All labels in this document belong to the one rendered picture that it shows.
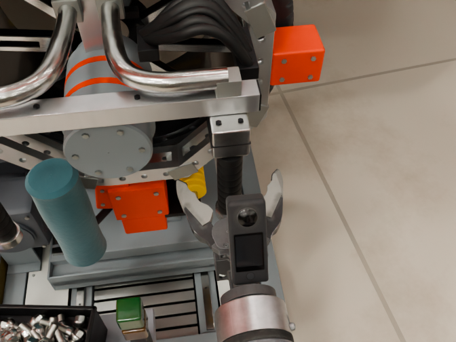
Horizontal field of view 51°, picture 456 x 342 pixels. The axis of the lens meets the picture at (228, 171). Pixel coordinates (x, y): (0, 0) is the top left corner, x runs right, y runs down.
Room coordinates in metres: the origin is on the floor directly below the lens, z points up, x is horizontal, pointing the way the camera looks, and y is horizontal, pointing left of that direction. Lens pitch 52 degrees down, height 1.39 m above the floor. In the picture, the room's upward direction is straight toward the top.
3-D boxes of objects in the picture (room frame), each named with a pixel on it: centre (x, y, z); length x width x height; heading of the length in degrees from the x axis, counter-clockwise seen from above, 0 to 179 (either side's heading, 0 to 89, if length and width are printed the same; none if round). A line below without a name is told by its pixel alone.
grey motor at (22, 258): (0.82, 0.59, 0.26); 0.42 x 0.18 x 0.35; 8
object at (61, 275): (0.79, 0.27, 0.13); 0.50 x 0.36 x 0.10; 98
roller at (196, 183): (0.74, 0.09, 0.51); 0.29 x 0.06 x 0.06; 8
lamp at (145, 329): (0.29, 0.16, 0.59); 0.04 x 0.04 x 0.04; 8
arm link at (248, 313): (0.22, -0.03, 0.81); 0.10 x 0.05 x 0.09; 98
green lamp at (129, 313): (0.29, 0.16, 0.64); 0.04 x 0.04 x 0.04; 8
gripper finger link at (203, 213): (0.38, 0.05, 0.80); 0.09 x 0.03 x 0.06; 44
